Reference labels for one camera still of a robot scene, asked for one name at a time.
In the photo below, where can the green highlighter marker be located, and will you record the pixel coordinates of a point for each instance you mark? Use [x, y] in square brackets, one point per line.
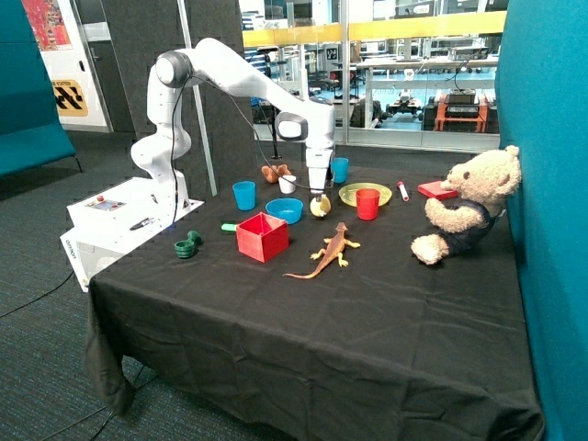
[229, 227]

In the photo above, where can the black tablecloth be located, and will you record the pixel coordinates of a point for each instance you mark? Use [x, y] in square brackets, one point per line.
[383, 349]

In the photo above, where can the red white marker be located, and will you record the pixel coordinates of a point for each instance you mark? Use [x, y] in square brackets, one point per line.
[404, 194]

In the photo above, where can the red plastic cup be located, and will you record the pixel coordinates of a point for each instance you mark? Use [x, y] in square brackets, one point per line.
[367, 203]

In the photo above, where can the green threaded lid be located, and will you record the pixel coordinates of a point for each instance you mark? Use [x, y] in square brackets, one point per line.
[194, 237]

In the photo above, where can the orange toy lizard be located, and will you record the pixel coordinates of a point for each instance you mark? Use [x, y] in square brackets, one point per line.
[333, 251]

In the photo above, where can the yellow black sign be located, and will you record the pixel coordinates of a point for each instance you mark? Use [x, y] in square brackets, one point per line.
[69, 98]

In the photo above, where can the teal sofa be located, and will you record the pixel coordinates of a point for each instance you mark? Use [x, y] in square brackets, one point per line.
[31, 132]

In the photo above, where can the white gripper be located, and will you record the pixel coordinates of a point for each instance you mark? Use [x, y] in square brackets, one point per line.
[318, 163]

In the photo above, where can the green threaded pot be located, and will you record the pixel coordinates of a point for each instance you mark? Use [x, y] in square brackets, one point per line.
[185, 249]

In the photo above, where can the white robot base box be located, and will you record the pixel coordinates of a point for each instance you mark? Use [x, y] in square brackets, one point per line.
[115, 221]

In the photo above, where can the yellow ball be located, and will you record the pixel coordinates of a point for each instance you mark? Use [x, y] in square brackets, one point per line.
[320, 209]

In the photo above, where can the teal partition wall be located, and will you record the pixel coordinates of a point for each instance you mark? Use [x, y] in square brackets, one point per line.
[541, 86]

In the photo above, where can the white small cup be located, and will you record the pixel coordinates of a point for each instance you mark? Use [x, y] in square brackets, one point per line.
[287, 184]

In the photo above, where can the brown plush toy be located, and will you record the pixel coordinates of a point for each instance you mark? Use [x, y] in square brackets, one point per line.
[272, 173]

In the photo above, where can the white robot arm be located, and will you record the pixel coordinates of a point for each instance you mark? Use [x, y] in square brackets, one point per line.
[213, 61]

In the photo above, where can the red wall poster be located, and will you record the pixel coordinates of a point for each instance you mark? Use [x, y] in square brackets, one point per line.
[46, 20]

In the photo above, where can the red square pot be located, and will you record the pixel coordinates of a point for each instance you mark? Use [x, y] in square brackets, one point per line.
[262, 237]

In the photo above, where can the red flat block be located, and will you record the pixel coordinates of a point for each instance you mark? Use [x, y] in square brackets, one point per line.
[434, 190]

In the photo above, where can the blue cup far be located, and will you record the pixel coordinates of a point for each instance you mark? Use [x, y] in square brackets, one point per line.
[339, 167]

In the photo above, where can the blue cup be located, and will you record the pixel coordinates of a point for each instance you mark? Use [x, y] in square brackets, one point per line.
[339, 167]
[245, 195]

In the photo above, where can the beige teddy bear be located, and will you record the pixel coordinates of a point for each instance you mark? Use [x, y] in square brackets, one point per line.
[483, 183]

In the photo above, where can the yellow plastic plate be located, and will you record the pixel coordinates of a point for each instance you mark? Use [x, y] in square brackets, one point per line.
[347, 193]

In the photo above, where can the blue plastic bowl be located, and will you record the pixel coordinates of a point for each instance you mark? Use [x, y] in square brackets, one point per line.
[287, 209]

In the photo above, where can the blue cup near left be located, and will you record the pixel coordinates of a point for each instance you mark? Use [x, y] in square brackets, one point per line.
[245, 195]

